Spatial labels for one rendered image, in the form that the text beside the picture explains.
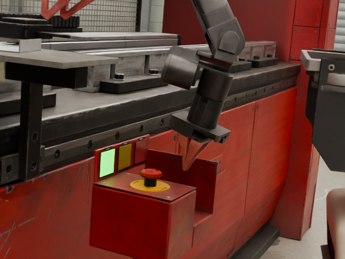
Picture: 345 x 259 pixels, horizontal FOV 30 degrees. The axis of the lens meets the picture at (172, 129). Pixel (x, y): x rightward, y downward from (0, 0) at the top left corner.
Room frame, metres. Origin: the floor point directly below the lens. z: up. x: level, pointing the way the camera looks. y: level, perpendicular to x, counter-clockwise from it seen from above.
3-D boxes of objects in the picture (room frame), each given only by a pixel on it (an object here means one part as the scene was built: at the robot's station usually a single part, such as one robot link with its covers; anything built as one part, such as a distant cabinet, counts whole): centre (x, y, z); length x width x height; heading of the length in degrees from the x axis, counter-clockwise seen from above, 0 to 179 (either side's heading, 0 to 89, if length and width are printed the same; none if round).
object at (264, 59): (2.82, -0.37, 0.89); 0.30 x 0.05 x 0.03; 157
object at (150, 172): (1.12, 0.03, 0.79); 0.04 x 0.04 x 0.04
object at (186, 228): (1.16, 0.02, 0.75); 0.20 x 0.16 x 0.18; 154
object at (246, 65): (2.45, -0.21, 0.89); 0.30 x 0.05 x 0.03; 157
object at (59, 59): (1.13, 0.26, 1.00); 0.26 x 0.18 x 0.01; 67
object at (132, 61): (2.34, -0.10, 0.92); 1.67 x 0.06 x 0.10; 157
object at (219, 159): (2.06, -0.15, 0.59); 0.15 x 0.02 x 0.07; 157
